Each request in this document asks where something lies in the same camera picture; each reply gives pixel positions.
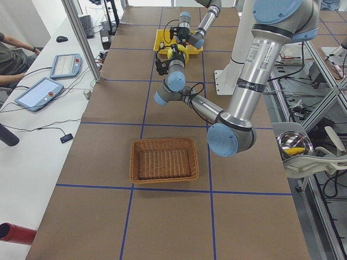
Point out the near teach pendant tablet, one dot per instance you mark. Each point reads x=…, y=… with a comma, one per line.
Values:
x=40, y=94

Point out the far teach pendant tablet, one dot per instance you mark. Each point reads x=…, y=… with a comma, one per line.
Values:
x=66, y=66

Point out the black keyboard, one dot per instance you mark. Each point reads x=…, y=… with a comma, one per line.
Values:
x=86, y=23

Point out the brown wicker basket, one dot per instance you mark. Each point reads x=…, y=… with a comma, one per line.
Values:
x=163, y=160

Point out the black computer mouse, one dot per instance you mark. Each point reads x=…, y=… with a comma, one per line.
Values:
x=61, y=39

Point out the teach pendant tablet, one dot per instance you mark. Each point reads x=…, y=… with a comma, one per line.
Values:
x=66, y=66
x=40, y=94

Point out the seated person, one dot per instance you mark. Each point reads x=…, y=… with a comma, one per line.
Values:
x=15, y=65

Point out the yellow tape roll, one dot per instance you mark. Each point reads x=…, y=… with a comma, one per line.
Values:
x=178, y=49

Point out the red cylinder bottle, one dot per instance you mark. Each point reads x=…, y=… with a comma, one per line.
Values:
x=17, y=234

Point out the yellow woven basket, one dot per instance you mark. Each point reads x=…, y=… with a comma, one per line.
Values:
x=163, y=39

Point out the small black phone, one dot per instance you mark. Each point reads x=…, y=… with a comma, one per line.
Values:
x=66, y=138

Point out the aluminium frame post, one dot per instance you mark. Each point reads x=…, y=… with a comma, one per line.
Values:
x=72, y=15

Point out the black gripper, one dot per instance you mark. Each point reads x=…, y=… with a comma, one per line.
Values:
x=184, y=34
x=176, y=54

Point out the steel bowl with corn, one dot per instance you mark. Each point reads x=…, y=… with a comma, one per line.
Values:
x=292, y=143

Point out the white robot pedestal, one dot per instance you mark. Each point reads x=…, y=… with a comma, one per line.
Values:
x=225, y=80

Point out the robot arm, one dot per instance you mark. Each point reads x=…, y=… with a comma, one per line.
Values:
x=265, y=27
x=197, y=38

